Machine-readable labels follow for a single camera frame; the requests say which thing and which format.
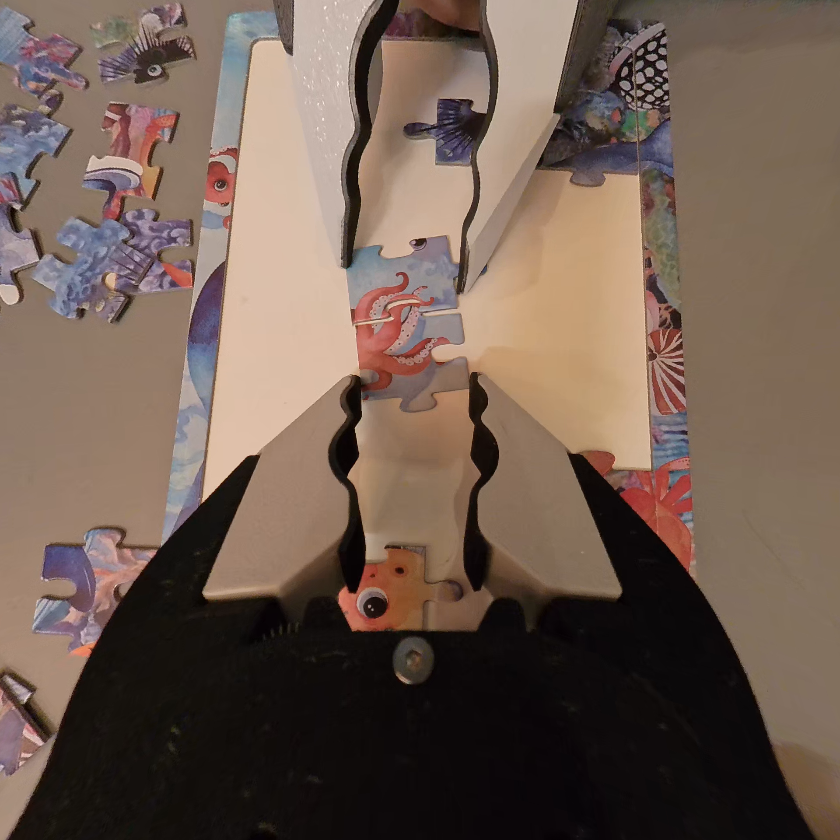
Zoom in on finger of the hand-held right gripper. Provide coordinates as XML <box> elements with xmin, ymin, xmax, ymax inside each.
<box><xmin>455</xmin><ymin>0</ymin><xmax>618</xmax><ymax>294</ymax></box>
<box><xmin>276</xmin><ymin>0</ymin><xmax>403</xmax><ymax>270</ymax></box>

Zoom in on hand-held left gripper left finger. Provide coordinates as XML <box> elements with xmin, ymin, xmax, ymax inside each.
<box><xmin>202</xmin><ymin>374</ymin><xmax>366</xmax><ymax>602</ymax></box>

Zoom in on pale blue tentacle jigsaw piece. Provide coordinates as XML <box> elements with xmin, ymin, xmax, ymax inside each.
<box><xmin>346</xmin><ymin>236</ymin><xmax>460</xmax><ymax>322</ymax></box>

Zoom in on red crab jigsaw piece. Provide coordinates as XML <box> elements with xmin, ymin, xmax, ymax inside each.
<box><xmin>581</xmin><ymin>449</ymin><xmax>647</xmax><ymax>546</ymax></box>

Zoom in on orange pufferfish jigsaw piece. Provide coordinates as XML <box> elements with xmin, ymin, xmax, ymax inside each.
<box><xmin>338</xmin><ymin>543</ymin><xmax>463</xmax><ymax>634</ymax></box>

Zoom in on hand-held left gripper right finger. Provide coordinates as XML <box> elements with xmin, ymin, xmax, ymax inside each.
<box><xmin>462</xmin><ymin>372</ymin><xmax>624</xmax><ymax>602</ymax></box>

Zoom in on person's right hand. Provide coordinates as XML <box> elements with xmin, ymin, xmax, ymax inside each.
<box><xmin>420</xmin><ymin>0</ymin><xmax>483</xmax><ymax>32</ymax></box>

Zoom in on red octopus jigsaw piece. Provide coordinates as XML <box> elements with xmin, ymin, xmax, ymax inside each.
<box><xmin>354</xmin><ymin>311</ymin><xmax>470</xmax><ymax>414</ymax></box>

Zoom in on black urchin jigsaw piece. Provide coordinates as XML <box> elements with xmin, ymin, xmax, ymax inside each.
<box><xmin>403</xmin><ymin>98</ymin><xmax>476</xmax><ymax>168</ymax></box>

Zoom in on cream puzzle frame tray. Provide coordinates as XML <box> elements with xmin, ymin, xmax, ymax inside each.
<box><xmin>161</xmin><ymin>10</ymin><xmax>693</xmax><ymax>572</ymax></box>

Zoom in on pile of puzzle pieces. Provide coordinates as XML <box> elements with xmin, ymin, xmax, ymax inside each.
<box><xmin>0</xmin><ymin>0</ymin><xmax>198</xmax><ymax>778</ymax></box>

